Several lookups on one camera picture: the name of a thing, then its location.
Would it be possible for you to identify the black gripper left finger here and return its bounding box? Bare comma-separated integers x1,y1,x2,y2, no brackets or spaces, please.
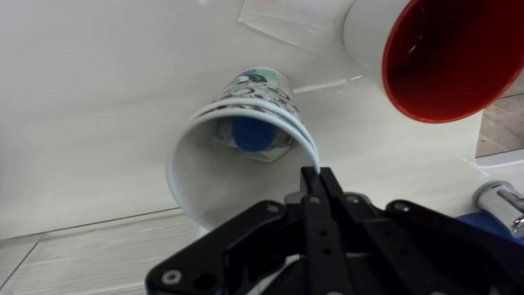
144,165,350,295

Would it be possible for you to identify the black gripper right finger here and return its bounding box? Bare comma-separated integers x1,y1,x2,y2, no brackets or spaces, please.
319,167,524,295

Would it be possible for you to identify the paper cup holding blue lid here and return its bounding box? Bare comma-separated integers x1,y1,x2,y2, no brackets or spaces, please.
165,103,321,231

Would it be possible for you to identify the blue sponge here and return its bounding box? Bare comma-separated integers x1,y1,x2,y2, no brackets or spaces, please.
457,211,524,247

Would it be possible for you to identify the small chrome cylinder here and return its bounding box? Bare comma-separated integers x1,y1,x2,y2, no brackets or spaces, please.
473,180,524,239

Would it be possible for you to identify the blue lid with crumpled wrapper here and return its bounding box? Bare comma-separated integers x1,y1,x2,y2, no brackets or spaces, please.
211,114,291,164

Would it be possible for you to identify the white mug with red inside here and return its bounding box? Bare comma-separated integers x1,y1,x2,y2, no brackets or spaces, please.
342,0,524,124

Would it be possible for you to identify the thin white paper sheet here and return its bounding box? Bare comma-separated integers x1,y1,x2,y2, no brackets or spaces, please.
237,0,357,55

